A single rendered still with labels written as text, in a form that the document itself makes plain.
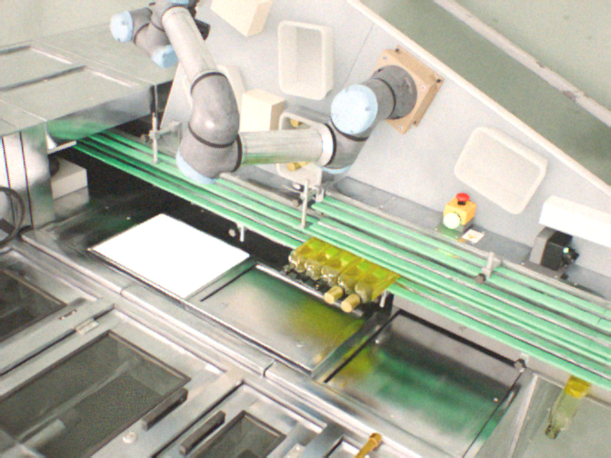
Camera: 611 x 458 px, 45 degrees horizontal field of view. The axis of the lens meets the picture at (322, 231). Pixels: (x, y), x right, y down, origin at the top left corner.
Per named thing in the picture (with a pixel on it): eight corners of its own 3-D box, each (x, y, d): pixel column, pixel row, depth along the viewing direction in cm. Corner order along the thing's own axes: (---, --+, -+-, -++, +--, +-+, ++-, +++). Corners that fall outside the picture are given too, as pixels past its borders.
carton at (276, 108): (253, 131, 253) (239, 137, 248) (256, 87, 245) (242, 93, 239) (281, 143, 248) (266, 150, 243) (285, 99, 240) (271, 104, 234)
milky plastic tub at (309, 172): (291, 165, 249) (275, 174, 242) (295, 104, 237) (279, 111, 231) (333, 182, 241) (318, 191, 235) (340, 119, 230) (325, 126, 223)
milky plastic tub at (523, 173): (489, 114, 202) (476, 123, 196) (559, 157, 196) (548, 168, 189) (463, 164, 213) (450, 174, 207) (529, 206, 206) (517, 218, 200)
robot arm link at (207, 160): (380, 137, 198) (200, 145, 166) (356, 175, 208) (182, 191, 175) (358, 107, 204) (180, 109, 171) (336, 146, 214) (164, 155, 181)
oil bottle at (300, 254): (325, 241, 236) (285, 269, 221) (326, 226, 233) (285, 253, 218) (339, 247, 234) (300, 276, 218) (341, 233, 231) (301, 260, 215)
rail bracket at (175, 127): (185, 146, 271) (139, 165, 254) (184, 104, 262) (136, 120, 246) (194, 150, 269) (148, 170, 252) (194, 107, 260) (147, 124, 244)
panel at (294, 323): (162, 217, 263) (86, 255, 238) (162, 210, 262) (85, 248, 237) (375, 320, 223) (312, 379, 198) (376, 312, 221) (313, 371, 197)
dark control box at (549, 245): (538, 248, 208) (528, 261, 202) (545, 224, 204) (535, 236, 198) (566, 259, 204) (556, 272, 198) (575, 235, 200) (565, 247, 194)
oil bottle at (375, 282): (386, 268, 226) (349, 300, 210) (388, 253, 223) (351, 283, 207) (402, 275, 223) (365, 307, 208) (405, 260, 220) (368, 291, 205)
